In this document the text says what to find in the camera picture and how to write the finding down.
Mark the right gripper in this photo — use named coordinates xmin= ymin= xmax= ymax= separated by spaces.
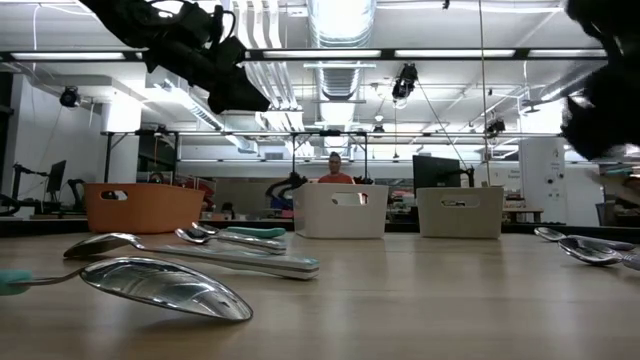
xmin=560 ymin=59 xmax=640 ymax=161

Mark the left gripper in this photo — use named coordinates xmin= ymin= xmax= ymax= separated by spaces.
xmin=142 ymin=35 xmax=271 ymax=116

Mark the purple-handled metal spoon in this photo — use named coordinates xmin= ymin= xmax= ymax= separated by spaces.
xmin=533 ymin=225 xmax=637 ymax=252
xmin=557 ymin=235 xmax=640 ymax=272

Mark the teal-handled metal spoon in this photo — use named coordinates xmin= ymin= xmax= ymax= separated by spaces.
xmin=0 ymin=255 xmax=254 ymax=322
xmin=191 ymin=221 xmax=287 ymax=240

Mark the striped-handled metal spoon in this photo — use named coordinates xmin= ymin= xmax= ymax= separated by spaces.
xmin=62 ymin=231 xmax=321 ymax=281
xmin=174 ymin=227 xmax=289 ymax=256

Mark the LED light strip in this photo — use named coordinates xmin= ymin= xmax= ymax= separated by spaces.
xmin=262 ymin=49 xmax=384 ymax=59
xmin=9 ymin=51 xmax=126 ymax=61
xmin=394 ymin=48 xmax=516 ymax=58
xmin=528 ymin=48 xmax=609 ymax=58

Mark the storage shelf with boxes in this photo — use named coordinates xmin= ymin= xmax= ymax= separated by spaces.
xmin=594 ymin=159 xmax=640 ymax=229

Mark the plain white pillar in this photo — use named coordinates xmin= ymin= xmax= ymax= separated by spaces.
xmin=99 ymin=99 xmax=143 ymax=184

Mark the wooden desk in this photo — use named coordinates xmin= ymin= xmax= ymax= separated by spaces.
xmin=503 ymin=207 xmax=545 ymax=225

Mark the orange plastic bin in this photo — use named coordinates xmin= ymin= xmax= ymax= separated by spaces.
xmin=82 ymin=182 xmax=206 ymax=235

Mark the white plastic bin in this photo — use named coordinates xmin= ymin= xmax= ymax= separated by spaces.
xmin=292 ymin=182 xmax=390 ymax=240

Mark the black computer monitor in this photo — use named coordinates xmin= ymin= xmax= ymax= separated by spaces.
xmin=411 ymin=154 xmax=462 ymax=190

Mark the grey plastic bin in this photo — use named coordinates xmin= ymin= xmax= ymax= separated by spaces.
xmin=415 ymin=186 xmax=506 ymax=240

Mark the small black monitor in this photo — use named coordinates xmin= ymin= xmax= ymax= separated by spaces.
xmin=45 ymin=159 xmax=68 ymax=197

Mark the silver slanted ventilation duct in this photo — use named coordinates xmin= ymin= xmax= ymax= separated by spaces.
xmin=539 ymin=74 xmax=571 ymax=104

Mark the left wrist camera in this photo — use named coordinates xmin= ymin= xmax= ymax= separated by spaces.
xmin=167 ymin=2 xmax=225 ymax=49

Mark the white pillar with wall devices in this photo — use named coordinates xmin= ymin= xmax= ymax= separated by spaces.
xmin=518 ymin=137 xmax=569 ymax=225

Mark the thin hanging rope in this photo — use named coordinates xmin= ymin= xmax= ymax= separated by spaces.
xmin=477 ymin=0 xmax=490 ymax=187

